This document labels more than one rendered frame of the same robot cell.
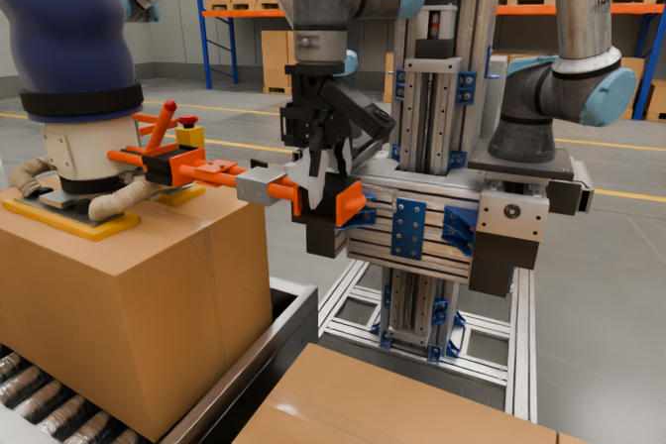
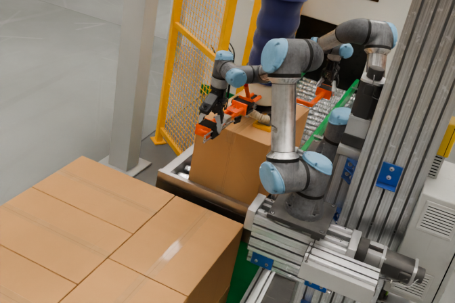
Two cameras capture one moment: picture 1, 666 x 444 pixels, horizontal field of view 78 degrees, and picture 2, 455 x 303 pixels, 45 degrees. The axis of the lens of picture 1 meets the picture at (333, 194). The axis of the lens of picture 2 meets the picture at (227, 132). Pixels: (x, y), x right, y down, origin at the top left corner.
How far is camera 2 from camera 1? 237 cm
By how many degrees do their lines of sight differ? 74
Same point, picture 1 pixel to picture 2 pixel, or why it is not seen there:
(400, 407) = (202, 247)
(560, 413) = not seen: outside the picture
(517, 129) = not seen: hidden behind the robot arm
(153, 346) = (200, 151)
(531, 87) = not seen: hidden behind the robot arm
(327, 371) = (224, 228)
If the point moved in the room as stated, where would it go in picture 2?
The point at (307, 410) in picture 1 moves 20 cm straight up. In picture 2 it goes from (201, 220) to (208, 187)
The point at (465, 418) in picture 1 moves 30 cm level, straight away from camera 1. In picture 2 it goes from (196, 266) to (258, 293)
